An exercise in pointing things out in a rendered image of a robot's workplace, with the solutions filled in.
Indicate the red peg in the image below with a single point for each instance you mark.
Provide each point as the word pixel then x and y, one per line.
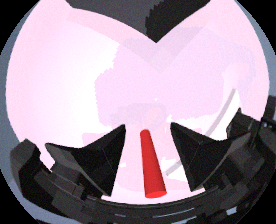
pixel 152 174

